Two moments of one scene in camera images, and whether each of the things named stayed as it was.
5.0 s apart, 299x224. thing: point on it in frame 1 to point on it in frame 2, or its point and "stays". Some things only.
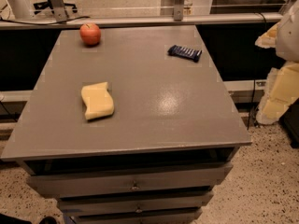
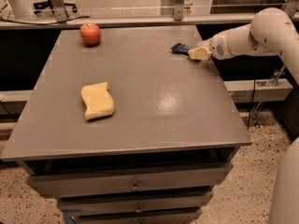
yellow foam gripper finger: (282, 91) to (199, 53)
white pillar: (17, 2) stays
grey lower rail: (247, 91) stays
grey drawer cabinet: (158, 157) stays
